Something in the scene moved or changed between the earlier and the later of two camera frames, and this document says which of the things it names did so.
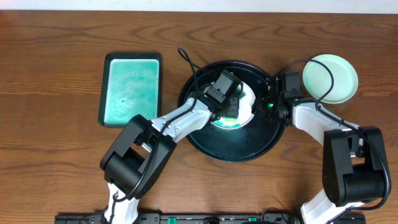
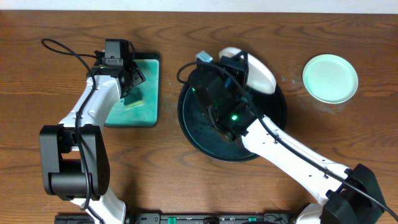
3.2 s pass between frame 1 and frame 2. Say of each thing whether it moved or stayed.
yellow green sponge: moved
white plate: moved
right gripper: moved
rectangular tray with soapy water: stayed
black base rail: stayed
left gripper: moved
